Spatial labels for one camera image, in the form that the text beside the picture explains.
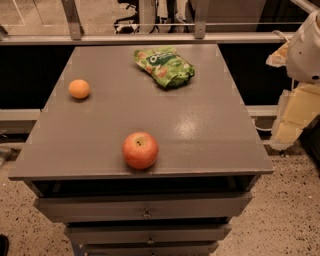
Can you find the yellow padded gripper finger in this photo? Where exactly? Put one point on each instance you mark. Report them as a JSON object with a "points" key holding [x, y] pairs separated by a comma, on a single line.
{"points": [[279, 57], [296, 110]]}

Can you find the black office chair base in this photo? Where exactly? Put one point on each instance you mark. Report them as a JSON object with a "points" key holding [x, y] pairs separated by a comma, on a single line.
{"points": [[143, 21]]}

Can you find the middle grey drawer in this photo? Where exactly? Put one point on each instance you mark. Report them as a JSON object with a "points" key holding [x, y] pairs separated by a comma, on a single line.
{"points": [[149, 234]]}

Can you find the bottom grey drawer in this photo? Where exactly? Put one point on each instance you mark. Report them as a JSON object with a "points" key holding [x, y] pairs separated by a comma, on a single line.
{"points": [[203, 248]]}

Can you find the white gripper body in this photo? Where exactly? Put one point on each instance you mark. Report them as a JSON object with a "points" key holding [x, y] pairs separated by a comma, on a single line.
{"points": [[304, 55]]}

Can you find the top grey drawer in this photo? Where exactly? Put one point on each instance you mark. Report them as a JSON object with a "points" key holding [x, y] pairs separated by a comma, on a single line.
{"points": [[145, 207]]}

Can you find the grey drawer cabinet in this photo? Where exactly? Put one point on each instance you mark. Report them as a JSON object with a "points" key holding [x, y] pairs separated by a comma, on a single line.
{"points": [[133, 169]]}

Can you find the green snack bag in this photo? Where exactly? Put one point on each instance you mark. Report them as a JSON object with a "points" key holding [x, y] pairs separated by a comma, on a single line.
{"points": [[165, 66]]}

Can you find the grey drawer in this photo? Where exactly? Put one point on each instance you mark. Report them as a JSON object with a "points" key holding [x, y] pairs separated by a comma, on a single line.
{"points": [[145, 207], [149, 234], [203, 248]]}

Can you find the black shoe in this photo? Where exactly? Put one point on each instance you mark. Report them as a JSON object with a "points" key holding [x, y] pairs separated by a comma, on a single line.
{"points": [[4, 245]]}

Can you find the grey metal railing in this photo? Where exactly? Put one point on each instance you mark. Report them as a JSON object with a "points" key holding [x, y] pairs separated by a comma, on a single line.
{"points": [[87, 22]]}

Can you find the red apple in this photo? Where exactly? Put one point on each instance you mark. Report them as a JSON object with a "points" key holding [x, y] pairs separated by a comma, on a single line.
{"points": [[140, 150]]}

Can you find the small orange fruit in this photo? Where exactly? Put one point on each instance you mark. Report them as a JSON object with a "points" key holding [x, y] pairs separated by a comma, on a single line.
{"points": [[79, 89]]}

